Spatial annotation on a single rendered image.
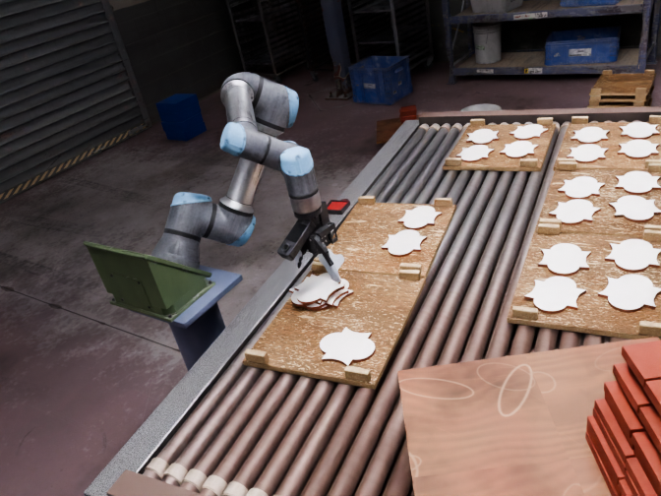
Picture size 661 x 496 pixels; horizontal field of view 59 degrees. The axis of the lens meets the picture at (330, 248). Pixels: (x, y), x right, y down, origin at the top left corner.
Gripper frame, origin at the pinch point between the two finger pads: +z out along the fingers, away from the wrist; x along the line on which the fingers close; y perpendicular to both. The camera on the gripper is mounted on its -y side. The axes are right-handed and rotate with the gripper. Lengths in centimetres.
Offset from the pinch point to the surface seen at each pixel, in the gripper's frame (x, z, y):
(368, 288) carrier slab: -8.8, 7.1, 9.6
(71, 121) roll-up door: 498, 59, 146
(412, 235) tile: -4.7, 6.1, 36.7
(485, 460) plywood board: -67, -3, -29
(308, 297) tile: -0.8, 3.2, -5.0
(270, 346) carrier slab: -2.2, 7.1, -21.4
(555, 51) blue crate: 137, 74, 455
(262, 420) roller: -16.6, 9.2, -38.2
